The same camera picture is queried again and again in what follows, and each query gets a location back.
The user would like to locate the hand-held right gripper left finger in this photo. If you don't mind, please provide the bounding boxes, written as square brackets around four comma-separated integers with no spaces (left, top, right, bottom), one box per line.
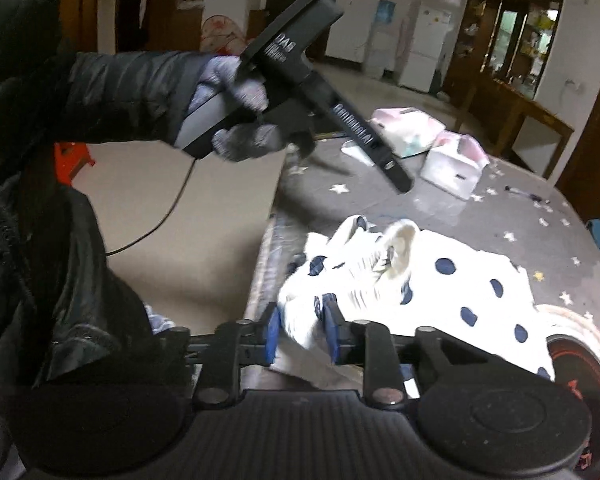
[155,302,283,408]

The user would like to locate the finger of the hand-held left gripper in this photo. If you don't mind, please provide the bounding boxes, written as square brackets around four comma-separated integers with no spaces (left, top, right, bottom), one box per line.
[287,132,354,177]
[330,101,413,196]

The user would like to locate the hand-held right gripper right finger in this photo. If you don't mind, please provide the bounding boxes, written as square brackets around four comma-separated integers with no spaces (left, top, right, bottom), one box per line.
[321,294,491,409]

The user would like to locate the white navy polka dot pants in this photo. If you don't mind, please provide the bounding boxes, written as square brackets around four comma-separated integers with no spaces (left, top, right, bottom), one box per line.
[270,215,557,392]

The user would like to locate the person's left forearm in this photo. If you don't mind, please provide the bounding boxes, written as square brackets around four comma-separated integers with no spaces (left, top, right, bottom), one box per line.
[50,50,213,149]

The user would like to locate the person's left hand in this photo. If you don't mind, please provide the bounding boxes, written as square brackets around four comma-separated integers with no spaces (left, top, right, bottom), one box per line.
[187,54,287,163]

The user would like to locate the white tissue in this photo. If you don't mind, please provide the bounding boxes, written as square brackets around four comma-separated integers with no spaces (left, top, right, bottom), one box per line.
[341,140,382,167]

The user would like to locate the white pink tissue box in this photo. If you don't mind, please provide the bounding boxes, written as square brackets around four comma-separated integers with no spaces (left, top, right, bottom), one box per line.
[370,106,446,159]
[420,130,491,201]

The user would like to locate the round pink fan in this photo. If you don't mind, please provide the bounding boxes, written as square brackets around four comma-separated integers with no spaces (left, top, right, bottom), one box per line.
[200,15,249,56]

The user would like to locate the white water dispenser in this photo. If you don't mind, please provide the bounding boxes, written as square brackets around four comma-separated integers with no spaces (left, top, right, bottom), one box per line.
[365,0,399,79]

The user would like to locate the white fridge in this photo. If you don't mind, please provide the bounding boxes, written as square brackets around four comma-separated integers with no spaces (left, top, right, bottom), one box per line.
[397,2,454,92]

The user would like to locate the grey star print tablecloth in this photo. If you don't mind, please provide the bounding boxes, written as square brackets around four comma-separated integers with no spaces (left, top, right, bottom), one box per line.
[245,135,600,411]

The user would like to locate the brown wooden shelf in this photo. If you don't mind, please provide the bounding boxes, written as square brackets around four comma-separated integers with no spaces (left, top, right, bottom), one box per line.
[62,0,209,56]

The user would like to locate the clear black pen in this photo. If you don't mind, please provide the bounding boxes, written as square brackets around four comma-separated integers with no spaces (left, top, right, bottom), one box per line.
[504,185,551,206]

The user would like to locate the dark wooden desk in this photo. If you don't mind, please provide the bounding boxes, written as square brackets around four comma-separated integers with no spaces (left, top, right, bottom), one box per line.
[454,77,576,179]

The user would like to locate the wooden glass door cabinet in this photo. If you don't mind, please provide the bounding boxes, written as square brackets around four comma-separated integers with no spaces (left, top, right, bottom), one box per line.
[442,0,565,107]

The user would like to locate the dark wooden door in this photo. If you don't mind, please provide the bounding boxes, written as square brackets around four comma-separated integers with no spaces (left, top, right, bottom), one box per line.
[556,50,600,211]

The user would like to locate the red plastic stool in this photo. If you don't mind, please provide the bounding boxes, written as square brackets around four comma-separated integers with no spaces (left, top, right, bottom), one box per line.
[54,142,96,184]

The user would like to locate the white round cooker surround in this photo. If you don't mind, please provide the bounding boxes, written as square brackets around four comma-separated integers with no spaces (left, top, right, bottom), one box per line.
[534,304,600,362]

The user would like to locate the person's black jacket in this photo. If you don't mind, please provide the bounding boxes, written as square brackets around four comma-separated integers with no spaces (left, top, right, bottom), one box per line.
[0,0,156,480]

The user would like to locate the round black induction cooker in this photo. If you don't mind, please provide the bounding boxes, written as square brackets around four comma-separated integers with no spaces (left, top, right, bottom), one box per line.
[545,335,600,480]

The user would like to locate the black cable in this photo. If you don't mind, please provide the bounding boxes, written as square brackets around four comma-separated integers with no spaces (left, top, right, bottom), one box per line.
[105,157,199,256]

